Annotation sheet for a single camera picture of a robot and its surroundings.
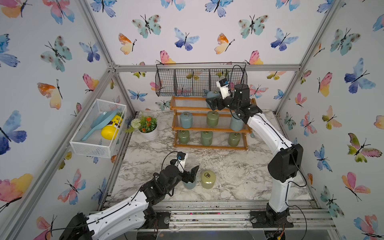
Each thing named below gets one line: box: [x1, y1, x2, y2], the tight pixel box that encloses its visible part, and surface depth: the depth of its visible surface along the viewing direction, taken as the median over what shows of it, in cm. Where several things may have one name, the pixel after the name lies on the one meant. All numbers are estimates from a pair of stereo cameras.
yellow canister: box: [201, 170, 216, 190], surface depth 82 cm
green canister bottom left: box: [178, 130, 190, 144], surface depth 99 cm
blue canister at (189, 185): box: [183, 180, 196, 190], surface depth 86 cm
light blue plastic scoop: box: [80, 108, 118, 142], surface depth 70 cm
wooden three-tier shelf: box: [170, 95, 259, 151], surface depth 98 cm
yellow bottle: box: [101, 114, 124, 140], surface depth 71 cm
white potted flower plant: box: [125, 115, 158, 141], surface depth 98 cm
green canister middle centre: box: [206, 110, 220, 127], surface depth 91 cm
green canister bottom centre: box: [201, 131, 213, 146], surface depth 98 cm
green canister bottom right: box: [228, 132, 242, 147], surface depth 98 cm
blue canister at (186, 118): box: [180, 111, 193, 129], surface depth 89 cm
